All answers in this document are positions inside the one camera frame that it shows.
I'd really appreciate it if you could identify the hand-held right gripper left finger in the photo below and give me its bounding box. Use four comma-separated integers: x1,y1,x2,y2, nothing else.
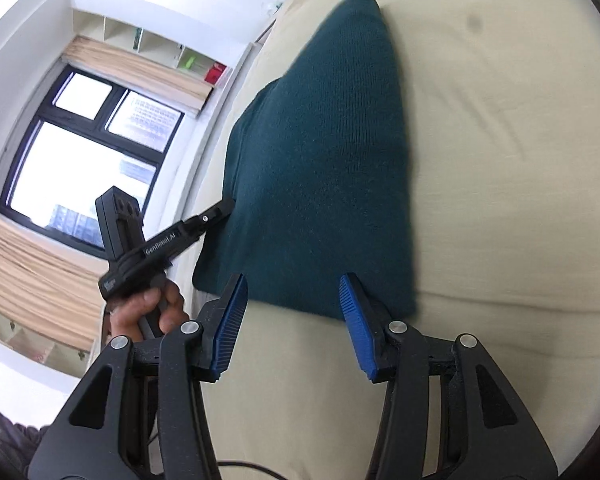
27,272,251,480

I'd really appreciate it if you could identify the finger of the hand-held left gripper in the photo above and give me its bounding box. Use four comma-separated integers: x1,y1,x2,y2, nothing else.
180,197,237,242

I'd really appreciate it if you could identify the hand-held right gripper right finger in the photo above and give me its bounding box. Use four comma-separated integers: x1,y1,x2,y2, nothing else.
337,272,561,480

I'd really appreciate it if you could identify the dark green knit sweater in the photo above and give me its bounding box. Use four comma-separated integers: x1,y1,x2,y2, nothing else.
192,0,421,323

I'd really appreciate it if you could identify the person's left hand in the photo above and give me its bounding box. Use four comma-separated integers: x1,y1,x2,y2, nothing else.
107,281,191,343

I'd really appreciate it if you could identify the white window ledge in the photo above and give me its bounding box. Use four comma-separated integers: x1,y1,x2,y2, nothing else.
170,42,261,286

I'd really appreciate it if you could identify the black framed window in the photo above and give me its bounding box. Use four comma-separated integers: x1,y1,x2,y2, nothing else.
0,65,186,261

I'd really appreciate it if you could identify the white open shelf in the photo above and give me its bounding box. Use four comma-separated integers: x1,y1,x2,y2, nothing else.
0,305,103,378
70,7,231,86

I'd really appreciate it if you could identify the beige bed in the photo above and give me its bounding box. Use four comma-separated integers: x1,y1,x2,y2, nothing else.
180,0,600,480

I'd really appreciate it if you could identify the person's dark jacket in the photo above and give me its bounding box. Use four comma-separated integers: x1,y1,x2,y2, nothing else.
0,402,51,480

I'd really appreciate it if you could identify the black cable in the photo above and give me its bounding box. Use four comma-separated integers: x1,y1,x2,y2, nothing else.
215,459,301,480

